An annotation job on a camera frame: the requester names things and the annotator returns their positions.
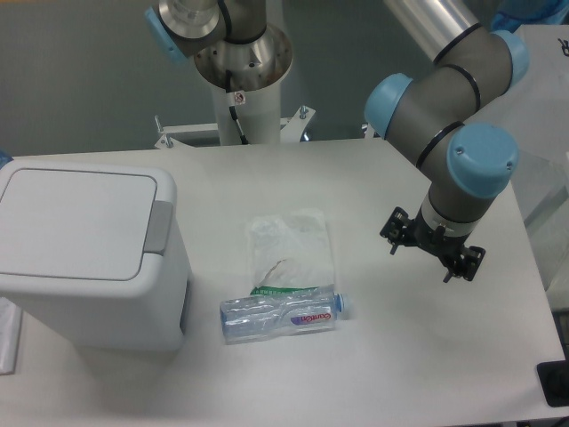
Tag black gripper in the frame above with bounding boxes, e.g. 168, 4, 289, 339
380, 206, 485, 283

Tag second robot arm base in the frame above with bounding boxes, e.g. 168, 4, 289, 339
144, 1, 293, 93

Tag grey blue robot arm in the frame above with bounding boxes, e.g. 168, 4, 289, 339
365, 1, 529, 281

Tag white plastic trash can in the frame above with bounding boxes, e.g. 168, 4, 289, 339
1, 159, 192, 351

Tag white trash can lid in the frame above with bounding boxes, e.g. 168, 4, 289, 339
1, 162, 176, 281

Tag clear plastic bag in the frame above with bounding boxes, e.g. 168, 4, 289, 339
245, 208, 335, 295

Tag black device at table edge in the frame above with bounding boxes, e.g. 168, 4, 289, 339
536, 360, 568, 407

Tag crushed clear water bottle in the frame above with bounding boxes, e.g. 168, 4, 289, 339
220, 288, 352, 344

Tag clear plastic sheet left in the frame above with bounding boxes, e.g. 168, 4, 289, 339
0, 298, 22, 375

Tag black cable on pedestal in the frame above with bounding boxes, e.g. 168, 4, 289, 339
224, 69, 249, 146

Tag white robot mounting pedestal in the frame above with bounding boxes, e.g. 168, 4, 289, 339
155, 83, 316, 149

